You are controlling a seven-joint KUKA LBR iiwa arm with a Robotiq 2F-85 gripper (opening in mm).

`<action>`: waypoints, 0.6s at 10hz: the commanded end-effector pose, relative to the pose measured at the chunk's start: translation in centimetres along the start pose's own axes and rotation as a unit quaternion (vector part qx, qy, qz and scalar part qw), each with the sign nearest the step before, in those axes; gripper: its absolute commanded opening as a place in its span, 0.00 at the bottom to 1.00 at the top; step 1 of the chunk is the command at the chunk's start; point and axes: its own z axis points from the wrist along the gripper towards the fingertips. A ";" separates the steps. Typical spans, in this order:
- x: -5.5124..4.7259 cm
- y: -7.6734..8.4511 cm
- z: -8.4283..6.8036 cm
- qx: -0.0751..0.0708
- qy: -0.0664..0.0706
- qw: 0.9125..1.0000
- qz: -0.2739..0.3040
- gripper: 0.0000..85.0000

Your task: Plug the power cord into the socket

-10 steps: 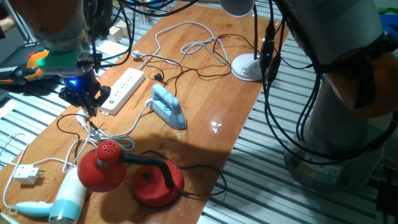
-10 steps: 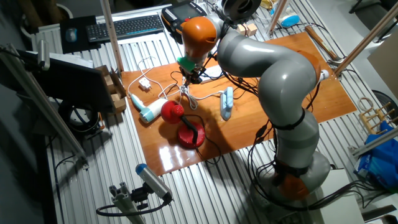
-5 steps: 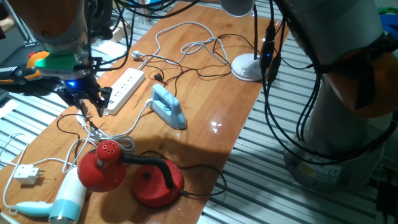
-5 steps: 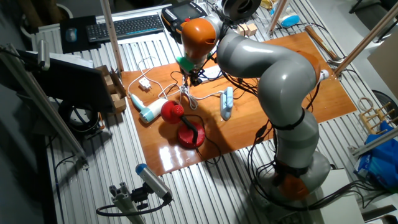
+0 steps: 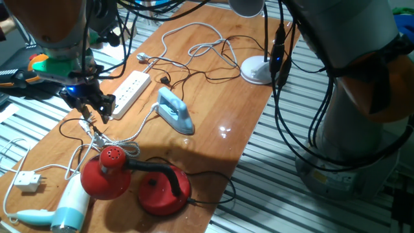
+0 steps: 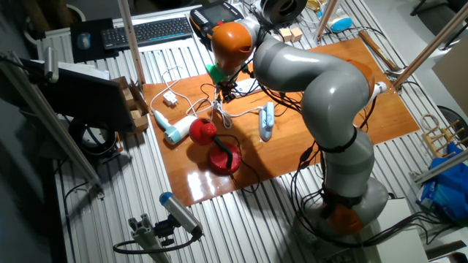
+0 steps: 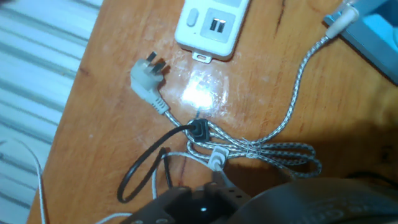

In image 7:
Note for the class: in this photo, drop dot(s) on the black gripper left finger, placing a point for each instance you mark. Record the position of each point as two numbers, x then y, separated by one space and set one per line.
183 205

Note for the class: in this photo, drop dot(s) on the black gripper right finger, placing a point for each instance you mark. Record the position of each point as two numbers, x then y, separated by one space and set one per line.
311 205

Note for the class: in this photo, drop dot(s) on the white power strip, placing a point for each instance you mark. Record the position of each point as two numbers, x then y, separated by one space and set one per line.
211 28

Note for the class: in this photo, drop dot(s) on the light blue travel iron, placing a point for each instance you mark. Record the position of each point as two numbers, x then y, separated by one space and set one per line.
373 34

